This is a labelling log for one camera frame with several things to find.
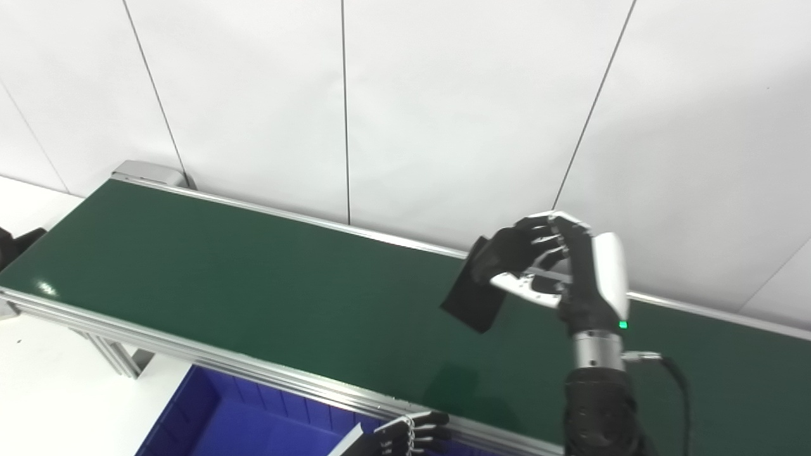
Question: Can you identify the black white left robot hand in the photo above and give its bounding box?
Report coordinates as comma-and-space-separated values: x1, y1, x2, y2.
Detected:
326, 410, 452, 456

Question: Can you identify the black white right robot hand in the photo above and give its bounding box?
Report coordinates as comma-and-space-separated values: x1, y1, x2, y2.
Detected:
490, 210, 630, 336

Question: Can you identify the black cylinder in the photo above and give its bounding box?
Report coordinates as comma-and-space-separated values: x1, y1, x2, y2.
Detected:
440, 227, 565, 334

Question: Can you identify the blue plastic bin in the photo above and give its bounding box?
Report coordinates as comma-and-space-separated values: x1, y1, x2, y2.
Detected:
135, 364, 501, 456

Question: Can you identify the green conveyor belt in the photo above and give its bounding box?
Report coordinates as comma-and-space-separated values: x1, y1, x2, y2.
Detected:
0, 179, 811, 456
0, 160, 811, 456

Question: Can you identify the aluminium conveyor leg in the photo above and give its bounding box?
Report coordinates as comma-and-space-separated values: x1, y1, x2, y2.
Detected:
79, 331, 155, 379

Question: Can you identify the grey conveyor end housing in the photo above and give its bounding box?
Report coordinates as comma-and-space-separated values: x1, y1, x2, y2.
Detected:
112, 160, 189, 189

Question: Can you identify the black block part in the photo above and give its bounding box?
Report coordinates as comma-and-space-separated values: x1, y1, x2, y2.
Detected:
0, 227, 47, 270

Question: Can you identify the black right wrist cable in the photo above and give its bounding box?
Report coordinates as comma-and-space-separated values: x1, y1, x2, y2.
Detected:
624, 350, 693, 456

